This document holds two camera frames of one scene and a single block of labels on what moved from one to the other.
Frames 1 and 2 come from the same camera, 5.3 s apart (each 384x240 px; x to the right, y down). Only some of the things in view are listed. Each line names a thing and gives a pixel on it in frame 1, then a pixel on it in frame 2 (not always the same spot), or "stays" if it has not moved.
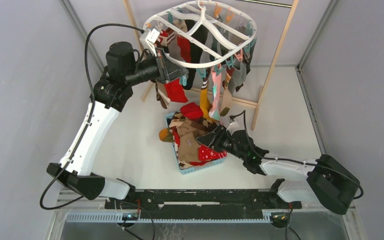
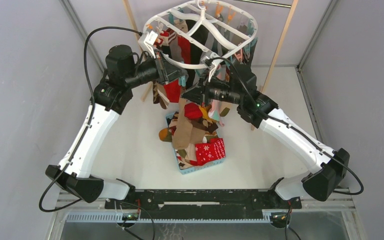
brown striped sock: x=161 y=95 stays
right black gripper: x=214 y=139 → x=198 y=93
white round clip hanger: x=196 y=34 stays
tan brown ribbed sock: x=188 y=147 → x=185 y=133
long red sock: x=175 y=91 stays
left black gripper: x=168 y=70 stays
